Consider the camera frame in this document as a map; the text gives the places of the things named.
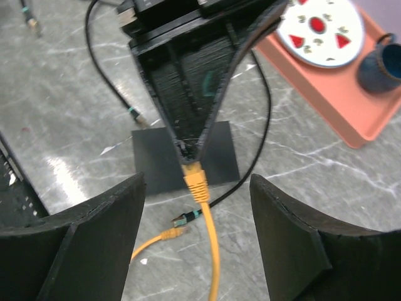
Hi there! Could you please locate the white watermelon pattern plate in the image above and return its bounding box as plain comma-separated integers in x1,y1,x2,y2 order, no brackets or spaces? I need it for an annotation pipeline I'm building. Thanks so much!
276,0,365,68

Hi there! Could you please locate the dark blue mug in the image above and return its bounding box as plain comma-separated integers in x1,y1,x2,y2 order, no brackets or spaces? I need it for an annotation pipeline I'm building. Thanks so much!
357,33,400,94

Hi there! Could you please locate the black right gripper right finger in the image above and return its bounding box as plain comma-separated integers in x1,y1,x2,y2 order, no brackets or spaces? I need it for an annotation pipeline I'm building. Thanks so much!
249,174,400,300

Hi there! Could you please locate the black network switch box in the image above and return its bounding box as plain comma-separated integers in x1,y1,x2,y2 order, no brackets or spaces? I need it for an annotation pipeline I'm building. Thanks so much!
131,120,241,196

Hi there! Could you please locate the yellow ethernet cable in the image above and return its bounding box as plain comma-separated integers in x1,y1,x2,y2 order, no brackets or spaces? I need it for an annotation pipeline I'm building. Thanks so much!
130,162,222,301

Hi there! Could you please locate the black ethernet cable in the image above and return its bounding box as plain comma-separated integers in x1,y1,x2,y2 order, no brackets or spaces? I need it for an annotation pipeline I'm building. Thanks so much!
18,0,272,228

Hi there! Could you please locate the salmon pink tray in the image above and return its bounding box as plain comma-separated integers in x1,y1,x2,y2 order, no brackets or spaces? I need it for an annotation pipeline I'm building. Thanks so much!
258,6,400,149

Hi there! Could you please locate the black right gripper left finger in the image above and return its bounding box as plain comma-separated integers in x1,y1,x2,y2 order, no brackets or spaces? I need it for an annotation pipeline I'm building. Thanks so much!
1,173,146,300

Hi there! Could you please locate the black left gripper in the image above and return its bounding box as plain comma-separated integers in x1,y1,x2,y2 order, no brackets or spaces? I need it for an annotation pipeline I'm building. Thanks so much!
116,1,287,163

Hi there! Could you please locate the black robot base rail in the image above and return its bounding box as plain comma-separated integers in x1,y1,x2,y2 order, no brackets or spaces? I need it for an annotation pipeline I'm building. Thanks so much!
1,135,49,228

